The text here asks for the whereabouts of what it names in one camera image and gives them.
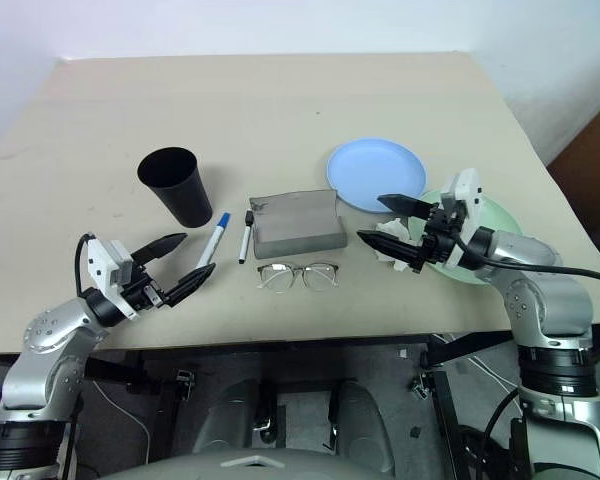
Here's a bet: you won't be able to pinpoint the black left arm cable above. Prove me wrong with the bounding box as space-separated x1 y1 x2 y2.
74 232 101 301

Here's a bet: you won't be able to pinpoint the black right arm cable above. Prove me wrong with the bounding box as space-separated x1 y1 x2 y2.
449 232 600 292

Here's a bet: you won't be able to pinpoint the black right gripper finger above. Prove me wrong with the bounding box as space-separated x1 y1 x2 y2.
377 193 434 220
356 230 426 274

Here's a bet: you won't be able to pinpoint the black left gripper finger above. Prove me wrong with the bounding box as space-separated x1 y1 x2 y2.
165 263 217 307
131 232 189 266

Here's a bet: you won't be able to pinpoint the light blue plate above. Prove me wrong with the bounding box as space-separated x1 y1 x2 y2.
326 137 428 215

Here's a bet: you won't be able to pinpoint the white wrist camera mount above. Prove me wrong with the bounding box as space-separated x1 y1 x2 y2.
86 238 139 319
439 168 484 269

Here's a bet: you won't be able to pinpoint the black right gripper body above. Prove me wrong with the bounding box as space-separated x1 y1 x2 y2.
418 202 468 267

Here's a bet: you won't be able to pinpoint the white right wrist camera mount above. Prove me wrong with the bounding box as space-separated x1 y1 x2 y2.
439 168 484 269

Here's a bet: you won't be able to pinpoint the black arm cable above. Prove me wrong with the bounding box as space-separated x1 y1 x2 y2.
449 232 600 292
74 232 101 301

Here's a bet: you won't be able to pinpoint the light green plate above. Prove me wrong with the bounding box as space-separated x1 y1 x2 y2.
407 187 524 287

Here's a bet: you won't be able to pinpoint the white tissue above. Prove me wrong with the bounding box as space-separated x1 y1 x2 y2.
372 215 414 274

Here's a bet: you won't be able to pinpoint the grey robot torso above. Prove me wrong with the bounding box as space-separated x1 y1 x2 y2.
99 447 361 480

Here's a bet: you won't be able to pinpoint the clear-framed eyeglasses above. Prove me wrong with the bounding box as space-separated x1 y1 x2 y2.
256 261 341 292

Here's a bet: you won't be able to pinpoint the grey rounded robot leg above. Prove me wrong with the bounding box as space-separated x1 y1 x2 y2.
329 378 396 476
194 378 277 456

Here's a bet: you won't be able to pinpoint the black-capped white marker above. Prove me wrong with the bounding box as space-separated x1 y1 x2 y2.
237 209 256 265

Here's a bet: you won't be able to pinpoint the grey glasses case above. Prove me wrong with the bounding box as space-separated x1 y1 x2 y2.
248 188 349 260

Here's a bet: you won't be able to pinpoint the white floor cable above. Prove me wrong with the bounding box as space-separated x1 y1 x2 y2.
92 379 152 462

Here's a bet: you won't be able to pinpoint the blue-capped white marker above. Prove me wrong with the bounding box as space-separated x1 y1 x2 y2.
195 212 232 269

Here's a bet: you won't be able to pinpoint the black table frame bar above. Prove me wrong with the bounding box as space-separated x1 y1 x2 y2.
419 329 520 480
83 349 197 461

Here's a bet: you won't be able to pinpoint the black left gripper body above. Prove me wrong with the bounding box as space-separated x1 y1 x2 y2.
122 272 172 312

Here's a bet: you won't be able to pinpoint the black plastic cup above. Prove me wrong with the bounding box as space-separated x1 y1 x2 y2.
137 146 214 229

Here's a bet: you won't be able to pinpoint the brown wooden cabinet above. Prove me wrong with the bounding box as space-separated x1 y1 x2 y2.
547 92 600 281

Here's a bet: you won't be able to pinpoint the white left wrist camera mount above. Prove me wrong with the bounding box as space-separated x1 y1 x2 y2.
86 238 139 319

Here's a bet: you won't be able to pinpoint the silver metal clamp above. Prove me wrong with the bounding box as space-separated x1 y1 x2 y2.
410 370 432 401
176 368 197 401

